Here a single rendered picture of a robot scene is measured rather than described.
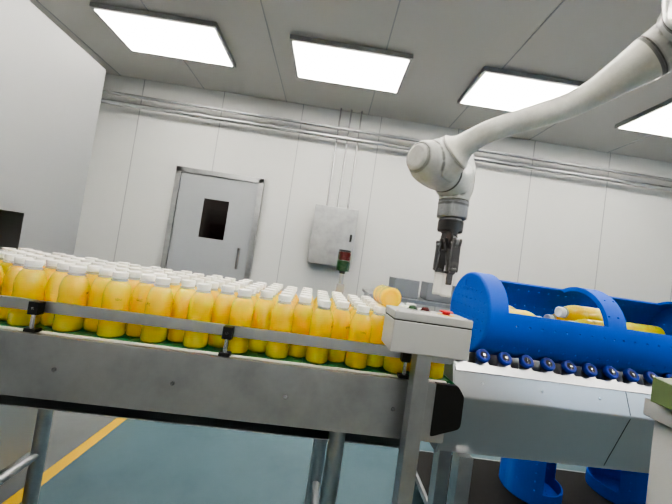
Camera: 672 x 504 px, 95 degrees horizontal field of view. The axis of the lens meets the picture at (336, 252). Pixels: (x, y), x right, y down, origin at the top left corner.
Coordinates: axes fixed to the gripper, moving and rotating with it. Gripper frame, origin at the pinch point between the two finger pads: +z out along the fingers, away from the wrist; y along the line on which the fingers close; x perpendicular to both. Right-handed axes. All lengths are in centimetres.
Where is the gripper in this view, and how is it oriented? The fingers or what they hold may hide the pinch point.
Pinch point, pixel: (442, 285)
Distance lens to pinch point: 100.3
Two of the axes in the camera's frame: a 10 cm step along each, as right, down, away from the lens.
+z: -1.5, 9.9, -0.3
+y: -0.7, 0.2, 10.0
